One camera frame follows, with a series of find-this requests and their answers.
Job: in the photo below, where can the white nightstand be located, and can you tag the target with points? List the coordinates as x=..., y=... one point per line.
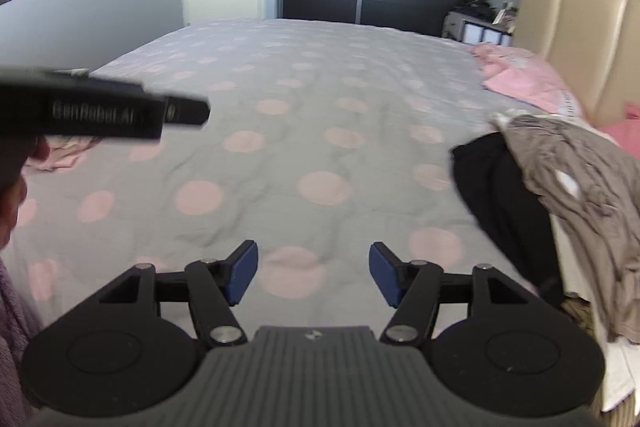
x=475, y=32

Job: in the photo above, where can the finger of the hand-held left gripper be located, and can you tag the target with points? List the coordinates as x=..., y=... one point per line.
x=187, y=112

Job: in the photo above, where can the grey pink-dotted bedsheet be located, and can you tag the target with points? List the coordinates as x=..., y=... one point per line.
x=300, y=82

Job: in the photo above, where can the dark pink pillow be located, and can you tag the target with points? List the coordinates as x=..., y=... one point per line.
x=625, y=129

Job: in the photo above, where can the person's left hand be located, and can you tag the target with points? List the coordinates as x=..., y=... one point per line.
x=15, y=207

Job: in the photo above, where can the pink folded cloth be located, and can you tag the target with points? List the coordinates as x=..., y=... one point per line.
x=65, y=157

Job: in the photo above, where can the light pink pillow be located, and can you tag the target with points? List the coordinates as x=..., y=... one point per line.
x=530, y=82

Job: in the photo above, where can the purple fleece robe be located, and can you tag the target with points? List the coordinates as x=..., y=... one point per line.
x=15, y=357

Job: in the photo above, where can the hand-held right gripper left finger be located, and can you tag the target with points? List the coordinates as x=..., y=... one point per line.
x=245, y=269

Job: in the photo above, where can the taupe garment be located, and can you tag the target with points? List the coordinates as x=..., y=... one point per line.
x=590, y=187

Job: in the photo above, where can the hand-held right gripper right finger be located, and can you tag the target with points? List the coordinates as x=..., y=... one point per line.
x=382, y=272

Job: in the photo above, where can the picture frame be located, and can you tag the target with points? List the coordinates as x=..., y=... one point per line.
x=505, y=14

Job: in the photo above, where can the beige padded headboard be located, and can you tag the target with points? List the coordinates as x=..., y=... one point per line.
x=590, y=37

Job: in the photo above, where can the black bag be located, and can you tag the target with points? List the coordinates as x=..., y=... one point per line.
x=477, y=11

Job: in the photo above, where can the black garment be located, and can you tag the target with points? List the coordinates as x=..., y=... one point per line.
x=500, y=207

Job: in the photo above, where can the brown striped cloth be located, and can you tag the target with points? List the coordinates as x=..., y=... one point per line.
x=580, y=317

